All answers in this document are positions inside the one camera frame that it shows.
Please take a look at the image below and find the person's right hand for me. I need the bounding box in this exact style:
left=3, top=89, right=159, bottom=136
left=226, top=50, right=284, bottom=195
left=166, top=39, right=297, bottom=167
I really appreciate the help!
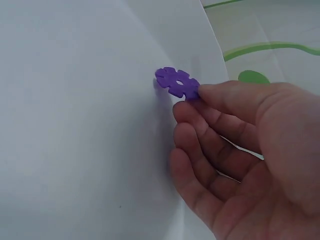
left=169, top=79, right=320, bottom=240

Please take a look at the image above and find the purple snowflake building disc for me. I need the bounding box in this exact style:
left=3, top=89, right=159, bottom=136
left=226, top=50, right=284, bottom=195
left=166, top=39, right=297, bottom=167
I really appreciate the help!
left=154, top=66, right=202, bottom=102

